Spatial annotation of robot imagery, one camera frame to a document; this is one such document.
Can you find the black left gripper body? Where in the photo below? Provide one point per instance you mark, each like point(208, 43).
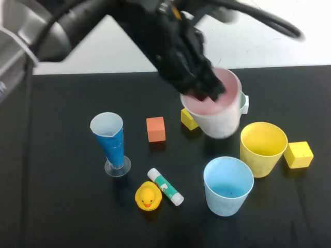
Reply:
point(168, 44)

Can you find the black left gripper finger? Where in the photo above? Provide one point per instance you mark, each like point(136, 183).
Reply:
point(210, 77)
point(192, 89)

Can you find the light green plastic cup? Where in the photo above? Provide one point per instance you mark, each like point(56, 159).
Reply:
point(242, 103)

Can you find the pink plastic cup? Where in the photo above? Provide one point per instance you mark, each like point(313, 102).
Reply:
point(219, 122)

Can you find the yellow plastic cup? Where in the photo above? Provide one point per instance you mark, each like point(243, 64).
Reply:
point(261, 165)

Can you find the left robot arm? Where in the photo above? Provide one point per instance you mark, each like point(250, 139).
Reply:
point(59, 33)

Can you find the yellow cube with chipped edge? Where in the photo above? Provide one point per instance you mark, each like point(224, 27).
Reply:
point(188, 120)

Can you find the white cube block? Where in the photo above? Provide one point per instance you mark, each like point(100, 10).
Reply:
point(246, 104)

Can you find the orange cube block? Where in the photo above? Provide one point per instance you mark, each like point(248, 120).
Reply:
point(156, 130)

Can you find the clear glass with blue paper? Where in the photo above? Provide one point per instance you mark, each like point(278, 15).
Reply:
point(111, 147)

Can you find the white and green glue stick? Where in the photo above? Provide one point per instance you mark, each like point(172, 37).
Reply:
point(166, 187)

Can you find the yellow rubber duck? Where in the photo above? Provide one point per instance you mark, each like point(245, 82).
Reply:
point(148, 196)

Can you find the yellow cube block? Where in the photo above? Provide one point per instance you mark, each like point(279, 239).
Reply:
point(298, 155)

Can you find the light blue plastic cup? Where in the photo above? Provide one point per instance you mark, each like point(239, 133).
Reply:
point(223, 205)

